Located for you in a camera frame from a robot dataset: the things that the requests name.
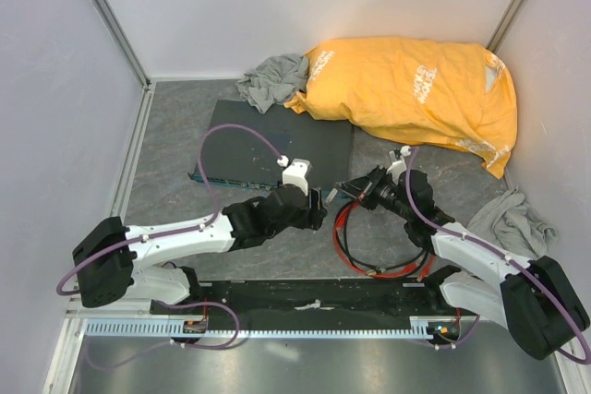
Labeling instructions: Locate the grey cloth at back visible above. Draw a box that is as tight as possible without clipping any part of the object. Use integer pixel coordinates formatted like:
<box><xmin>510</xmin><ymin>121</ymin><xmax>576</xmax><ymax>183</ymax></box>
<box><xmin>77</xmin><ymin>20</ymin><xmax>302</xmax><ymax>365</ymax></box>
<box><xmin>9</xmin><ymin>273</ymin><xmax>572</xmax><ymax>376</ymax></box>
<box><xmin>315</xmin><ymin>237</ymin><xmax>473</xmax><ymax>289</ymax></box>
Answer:
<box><xmin>235</xmin><ymin>54</ymin><xmax>309</xmax><ymax>114</ymax></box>

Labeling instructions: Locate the dark grey network switch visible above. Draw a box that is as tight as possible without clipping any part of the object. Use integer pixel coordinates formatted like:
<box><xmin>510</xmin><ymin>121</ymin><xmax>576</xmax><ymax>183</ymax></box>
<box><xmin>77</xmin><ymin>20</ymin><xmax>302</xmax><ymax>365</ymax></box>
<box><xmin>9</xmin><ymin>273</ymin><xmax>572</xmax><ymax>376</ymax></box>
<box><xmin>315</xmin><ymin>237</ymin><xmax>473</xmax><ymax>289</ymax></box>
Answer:
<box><xmin>201</xmin><ymin>100</ymin><xmax>354</xmax><ymax>194</ymax></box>

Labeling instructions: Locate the black ethernet cable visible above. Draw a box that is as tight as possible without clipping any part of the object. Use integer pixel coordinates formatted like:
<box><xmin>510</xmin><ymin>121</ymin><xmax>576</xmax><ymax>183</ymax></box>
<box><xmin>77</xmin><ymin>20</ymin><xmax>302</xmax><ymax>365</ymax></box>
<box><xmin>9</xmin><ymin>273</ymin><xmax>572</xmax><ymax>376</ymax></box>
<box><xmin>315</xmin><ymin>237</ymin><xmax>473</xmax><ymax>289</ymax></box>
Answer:
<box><xmin>336</xmin><ymin>204</ymin><xmax>433</xmax><ymax>278</ymax></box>

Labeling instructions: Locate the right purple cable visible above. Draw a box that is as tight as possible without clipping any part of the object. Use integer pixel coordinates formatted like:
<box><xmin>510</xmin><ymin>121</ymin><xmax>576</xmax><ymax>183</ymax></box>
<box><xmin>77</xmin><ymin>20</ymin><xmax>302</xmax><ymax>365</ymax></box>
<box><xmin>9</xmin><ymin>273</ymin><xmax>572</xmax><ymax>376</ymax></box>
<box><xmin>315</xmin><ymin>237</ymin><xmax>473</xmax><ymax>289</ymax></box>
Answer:
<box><xmin>404</xmin><ymin>147</ymin><xmax>591</xmax><ymax>363</ymax></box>

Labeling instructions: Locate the red ethernet cable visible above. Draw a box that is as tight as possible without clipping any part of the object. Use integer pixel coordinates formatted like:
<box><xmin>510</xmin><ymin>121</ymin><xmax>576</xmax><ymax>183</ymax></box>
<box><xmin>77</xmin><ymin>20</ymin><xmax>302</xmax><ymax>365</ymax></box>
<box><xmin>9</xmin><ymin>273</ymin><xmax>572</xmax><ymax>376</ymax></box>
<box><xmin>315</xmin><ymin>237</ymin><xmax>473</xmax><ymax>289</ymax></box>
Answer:
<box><xmin>332</xmin><ymin>204</ymin><xmax>435</xmax><ymax>282</ymax></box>

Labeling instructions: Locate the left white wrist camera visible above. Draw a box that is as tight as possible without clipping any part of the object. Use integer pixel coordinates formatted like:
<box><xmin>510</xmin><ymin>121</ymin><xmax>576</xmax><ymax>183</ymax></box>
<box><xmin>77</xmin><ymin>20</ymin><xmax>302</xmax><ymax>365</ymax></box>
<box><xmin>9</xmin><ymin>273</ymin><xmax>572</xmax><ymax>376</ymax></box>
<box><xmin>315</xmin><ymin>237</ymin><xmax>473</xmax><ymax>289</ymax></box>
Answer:
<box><xmin>277</xmin><ymin>155</ymin><xmax>312</xmax><ymax>196</ymax></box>

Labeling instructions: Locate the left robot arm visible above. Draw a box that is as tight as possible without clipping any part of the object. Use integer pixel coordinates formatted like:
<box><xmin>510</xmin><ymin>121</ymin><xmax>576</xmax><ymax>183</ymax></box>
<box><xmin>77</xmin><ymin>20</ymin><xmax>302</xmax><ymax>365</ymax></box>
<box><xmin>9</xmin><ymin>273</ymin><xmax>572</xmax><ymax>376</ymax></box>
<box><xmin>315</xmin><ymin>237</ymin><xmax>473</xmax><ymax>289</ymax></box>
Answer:
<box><xmin>72</xmin><ymin>185</ymin><xmax>327</xmax><ymax>314</ymax></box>

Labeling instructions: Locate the grey cloth at right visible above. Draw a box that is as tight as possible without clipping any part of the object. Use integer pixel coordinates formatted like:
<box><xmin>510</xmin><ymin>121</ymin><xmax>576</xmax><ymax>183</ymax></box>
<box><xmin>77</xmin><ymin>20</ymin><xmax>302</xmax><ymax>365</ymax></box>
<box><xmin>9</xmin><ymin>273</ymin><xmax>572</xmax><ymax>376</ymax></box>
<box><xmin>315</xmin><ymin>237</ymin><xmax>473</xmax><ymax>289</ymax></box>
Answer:
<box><xmin>467</xmin><ymin>186</ymin><xmax>559</xmax><ymax>258</ymax></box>

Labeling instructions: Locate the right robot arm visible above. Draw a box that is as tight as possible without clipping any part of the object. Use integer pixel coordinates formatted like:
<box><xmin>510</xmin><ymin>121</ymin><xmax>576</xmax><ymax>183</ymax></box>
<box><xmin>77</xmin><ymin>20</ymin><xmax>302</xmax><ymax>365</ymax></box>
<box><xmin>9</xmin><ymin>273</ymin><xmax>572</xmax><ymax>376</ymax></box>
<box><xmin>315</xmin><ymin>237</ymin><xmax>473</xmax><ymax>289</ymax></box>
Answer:
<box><xmin>332</xmin><ymin>167</ymin><xmax>590</xmax><ymax>364</ymax></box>

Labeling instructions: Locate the slotted cable duct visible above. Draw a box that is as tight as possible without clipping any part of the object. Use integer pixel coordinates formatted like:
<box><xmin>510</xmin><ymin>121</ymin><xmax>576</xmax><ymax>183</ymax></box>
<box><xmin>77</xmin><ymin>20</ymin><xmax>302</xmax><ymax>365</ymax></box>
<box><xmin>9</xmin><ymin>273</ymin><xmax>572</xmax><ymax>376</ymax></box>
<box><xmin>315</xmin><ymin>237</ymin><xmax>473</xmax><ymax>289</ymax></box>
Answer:
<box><xmin>85</xmin><ymin>316</ymin><xmax>455</xmax><ymax>340</ymax></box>

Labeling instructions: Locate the yellow printed fabric bag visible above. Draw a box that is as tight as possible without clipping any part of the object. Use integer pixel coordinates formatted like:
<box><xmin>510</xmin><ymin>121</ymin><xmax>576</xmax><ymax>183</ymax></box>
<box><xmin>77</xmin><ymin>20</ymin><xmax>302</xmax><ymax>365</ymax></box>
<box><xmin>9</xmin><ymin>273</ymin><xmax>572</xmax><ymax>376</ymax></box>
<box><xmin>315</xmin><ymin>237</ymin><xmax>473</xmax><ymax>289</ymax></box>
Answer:
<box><xmin>285</xmin><ymin>37</ymin><xmax>518</xmax><ymax>178</ymax></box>

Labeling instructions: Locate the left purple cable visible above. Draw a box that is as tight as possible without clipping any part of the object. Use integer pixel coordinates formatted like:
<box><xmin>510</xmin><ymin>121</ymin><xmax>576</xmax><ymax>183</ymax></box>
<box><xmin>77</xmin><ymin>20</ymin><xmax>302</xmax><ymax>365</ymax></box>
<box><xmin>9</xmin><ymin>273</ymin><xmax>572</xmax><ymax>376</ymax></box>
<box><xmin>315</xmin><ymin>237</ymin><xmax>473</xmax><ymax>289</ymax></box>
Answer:
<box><xmin>55</xmin><ymin>124</ymin><xmax>287</xmax><ymax>296</ymax></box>

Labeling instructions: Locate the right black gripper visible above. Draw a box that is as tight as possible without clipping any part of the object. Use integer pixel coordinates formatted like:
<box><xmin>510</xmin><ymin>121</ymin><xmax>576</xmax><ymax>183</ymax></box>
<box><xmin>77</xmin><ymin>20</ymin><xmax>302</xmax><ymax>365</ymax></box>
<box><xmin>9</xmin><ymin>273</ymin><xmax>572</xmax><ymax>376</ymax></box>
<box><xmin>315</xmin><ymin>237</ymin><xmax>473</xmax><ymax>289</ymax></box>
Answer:
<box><xmin>335</xmin><ymin>164</ymin><xmax>413</xmax><ymax>221</ymax></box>

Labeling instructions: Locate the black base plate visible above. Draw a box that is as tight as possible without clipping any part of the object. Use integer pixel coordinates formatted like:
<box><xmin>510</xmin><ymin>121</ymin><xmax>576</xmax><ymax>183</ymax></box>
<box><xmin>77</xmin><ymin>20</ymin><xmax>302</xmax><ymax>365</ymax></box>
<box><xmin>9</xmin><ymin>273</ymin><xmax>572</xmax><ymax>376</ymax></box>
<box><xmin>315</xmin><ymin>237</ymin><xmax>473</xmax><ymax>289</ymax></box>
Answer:
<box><xmin>150</xmin><ymin>278</ymin><xmax>479</xmax><ymax>331</ymax></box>

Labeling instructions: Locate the grey cloth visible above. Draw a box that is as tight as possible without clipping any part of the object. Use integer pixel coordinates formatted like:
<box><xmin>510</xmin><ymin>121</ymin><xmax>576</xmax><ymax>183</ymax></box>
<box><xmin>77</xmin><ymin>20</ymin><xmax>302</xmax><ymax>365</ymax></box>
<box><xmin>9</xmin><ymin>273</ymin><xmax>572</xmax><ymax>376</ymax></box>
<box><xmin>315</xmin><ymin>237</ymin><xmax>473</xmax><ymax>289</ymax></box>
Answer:
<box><xmin>235</xmin><ymin>54</ymin><xmax>309</xmax><ymax>114</ymax></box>
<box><xmin>467</xmin><ymin>186</ymin><xmax>559</xmax><ymax>258</ymax></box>

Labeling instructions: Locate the aluminium frame rail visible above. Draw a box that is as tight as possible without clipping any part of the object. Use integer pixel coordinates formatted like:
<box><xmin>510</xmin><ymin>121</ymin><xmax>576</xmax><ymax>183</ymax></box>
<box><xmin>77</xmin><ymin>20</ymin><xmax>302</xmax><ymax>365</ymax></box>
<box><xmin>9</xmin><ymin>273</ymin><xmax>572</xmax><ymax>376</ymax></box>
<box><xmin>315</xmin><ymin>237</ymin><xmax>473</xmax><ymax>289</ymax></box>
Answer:
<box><xmin>42</xmin><ymin>82</ymin><xmax>156</xmax><ymax>393</ymax></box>

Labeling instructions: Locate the purple cable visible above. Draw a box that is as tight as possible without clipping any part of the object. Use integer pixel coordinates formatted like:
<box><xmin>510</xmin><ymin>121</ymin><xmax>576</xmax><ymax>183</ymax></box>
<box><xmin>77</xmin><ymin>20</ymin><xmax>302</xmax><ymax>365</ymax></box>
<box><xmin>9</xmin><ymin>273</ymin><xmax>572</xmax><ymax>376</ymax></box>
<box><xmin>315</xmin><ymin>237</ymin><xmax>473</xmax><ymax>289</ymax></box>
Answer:
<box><xmin>55</xmin><ymin>124</ymin><xmax>287</xmax><ymax>296</ymax></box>
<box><xmin>404</xmin><ymin>147</ymin><xmax>591</xmax><ymax>363</ymax></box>

